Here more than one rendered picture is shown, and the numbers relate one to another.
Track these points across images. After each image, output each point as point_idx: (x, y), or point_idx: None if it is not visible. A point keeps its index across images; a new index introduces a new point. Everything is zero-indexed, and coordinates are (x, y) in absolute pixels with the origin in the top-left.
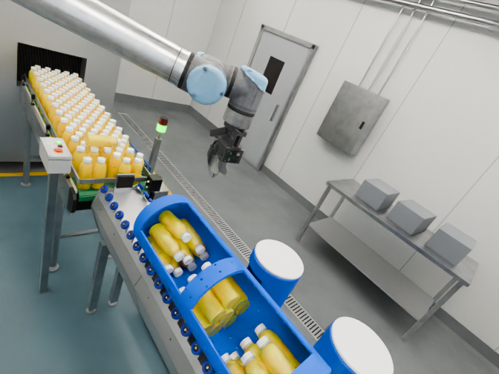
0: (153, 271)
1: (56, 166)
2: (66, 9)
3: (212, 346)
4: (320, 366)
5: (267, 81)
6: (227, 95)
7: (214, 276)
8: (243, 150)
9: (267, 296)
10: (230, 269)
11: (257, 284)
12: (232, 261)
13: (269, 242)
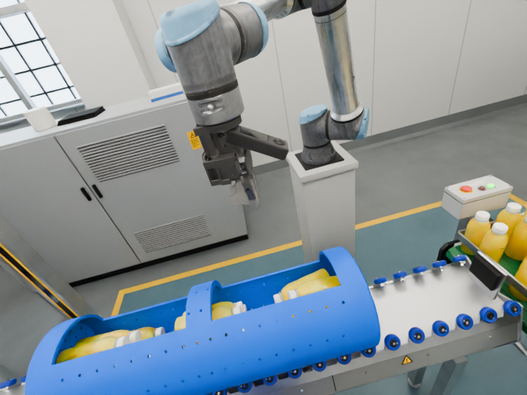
0: None
1: (448, 202)
2: None
3: (162, 302)
4: (38, 360)
5: (162, 19)
6: None
7: (197, 288)
8: (203, 161)
9: (136, 346)
10: (190, 303)
11: (158, 338)
12: (201, 313)
13: None
